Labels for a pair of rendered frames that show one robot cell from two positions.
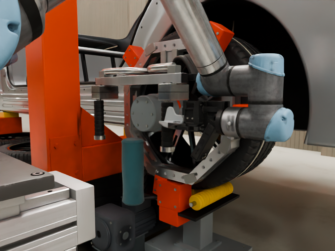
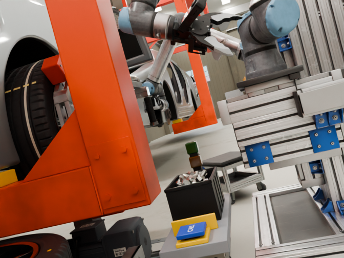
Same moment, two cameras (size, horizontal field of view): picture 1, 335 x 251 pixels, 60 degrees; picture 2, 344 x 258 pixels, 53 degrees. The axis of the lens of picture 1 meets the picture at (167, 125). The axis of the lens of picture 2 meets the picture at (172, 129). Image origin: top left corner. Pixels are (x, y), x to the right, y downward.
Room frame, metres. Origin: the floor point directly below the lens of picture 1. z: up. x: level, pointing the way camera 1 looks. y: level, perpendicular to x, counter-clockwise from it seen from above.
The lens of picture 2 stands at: (1.68, 1.56, 0.75)
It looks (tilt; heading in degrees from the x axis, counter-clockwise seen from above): 2 degrees down; 240
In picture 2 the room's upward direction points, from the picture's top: 15 degrees counter-clockwise
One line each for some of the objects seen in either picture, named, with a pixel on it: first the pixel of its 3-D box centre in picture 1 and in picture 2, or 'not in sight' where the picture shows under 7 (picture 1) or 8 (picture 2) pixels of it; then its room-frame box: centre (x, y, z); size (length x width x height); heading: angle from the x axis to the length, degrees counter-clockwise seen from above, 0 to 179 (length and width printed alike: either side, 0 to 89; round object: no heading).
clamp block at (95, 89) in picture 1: (104, 91); not in sight; (1.10, 0.24, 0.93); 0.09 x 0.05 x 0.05; 139
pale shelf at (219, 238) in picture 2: not in sight; (201, 221); (1.15, 0.69, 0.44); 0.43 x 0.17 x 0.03; 49
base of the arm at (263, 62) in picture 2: not in sight; (263, 62); (0.70, 0.66, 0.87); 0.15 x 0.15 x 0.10
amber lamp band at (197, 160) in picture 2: not in sight; (195, 160); (1.02, 0.54, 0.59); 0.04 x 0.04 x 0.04; 49
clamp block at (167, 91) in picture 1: (173, 91); (140, 92); (0.88, -0.02, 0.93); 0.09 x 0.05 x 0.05; 139
